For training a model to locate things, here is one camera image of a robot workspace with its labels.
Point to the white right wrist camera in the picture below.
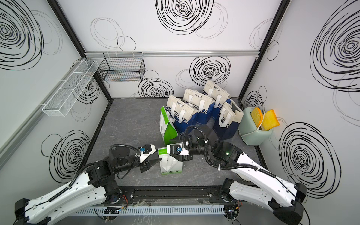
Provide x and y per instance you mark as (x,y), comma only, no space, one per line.
(176,149)

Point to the blue beige bag middle row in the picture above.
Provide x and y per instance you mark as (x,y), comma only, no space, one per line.
(202,103)

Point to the black corner frame post right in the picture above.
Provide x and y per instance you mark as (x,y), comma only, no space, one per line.
(265,44)

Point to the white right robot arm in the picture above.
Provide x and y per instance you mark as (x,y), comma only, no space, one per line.
(283,198)

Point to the aluminium wall rail back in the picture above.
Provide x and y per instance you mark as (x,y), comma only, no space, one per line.
(187,53)

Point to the blue beige takeout bag front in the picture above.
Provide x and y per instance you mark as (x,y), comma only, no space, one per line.
(227,123)

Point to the white wire shelf basket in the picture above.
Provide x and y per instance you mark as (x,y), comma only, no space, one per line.
(61,102)

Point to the aluminium wall rail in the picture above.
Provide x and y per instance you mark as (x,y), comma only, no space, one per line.
(12,144)
(187,53)

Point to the black wire basket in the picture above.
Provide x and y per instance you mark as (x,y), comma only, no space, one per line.
(122,67)

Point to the aluminium wall rail left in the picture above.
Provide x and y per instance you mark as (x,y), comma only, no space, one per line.
(12,144)

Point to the blue beige bag back row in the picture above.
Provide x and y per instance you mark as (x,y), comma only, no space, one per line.
(219,95)

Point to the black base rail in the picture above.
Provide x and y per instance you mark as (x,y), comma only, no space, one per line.
(212,194)

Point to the grey slotted cable duct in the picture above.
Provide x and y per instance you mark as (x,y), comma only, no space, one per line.
(152,210)

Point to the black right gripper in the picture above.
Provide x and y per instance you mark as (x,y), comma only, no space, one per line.
(190,156)

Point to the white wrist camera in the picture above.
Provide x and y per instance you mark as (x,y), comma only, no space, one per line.
(176,149)
(145,151)

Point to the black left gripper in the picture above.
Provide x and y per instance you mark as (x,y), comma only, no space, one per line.
(147,166)

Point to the black corner frame post left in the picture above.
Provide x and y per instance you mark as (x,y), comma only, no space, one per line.
(76,42)

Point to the blue beige bag first row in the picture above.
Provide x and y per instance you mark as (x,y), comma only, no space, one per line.
(181,114)

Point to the green white bag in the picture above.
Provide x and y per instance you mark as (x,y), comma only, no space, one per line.
(166,127)
(168,164)

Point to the black corner frame post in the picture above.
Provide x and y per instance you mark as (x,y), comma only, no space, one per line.
(265,44)
(76,42)

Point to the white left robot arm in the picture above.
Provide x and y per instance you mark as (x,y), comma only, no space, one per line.
(93,184)

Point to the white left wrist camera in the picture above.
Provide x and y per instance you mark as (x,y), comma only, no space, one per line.
(145,151)

